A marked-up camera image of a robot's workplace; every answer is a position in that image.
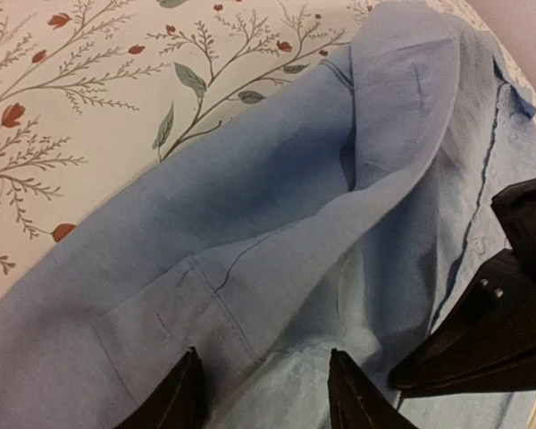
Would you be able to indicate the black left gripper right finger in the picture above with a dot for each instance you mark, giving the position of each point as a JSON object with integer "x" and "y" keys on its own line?
{"x": 355, "y": 402}

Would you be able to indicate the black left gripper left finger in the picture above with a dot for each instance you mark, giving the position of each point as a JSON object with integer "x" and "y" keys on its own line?
{"x": 178, "y": 400}

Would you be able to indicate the blue button-up shirt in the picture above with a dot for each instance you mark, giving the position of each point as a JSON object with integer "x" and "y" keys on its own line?
{"x": 264, "y": 181}

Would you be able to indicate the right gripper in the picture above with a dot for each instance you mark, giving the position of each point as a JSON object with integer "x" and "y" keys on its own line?
{"x": 487, "y": 343}

